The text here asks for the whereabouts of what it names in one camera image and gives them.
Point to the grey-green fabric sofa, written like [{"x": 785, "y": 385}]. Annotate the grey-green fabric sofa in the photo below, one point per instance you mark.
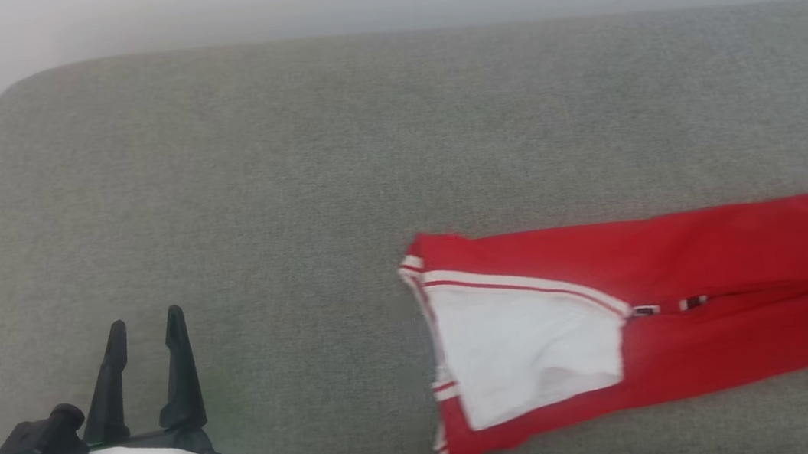
[{"x": 307, "y": 192}]

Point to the red and white basketball jersey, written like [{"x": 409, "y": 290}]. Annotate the red and white basketball jersey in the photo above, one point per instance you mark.
[{"x": 694, "y": 330}]

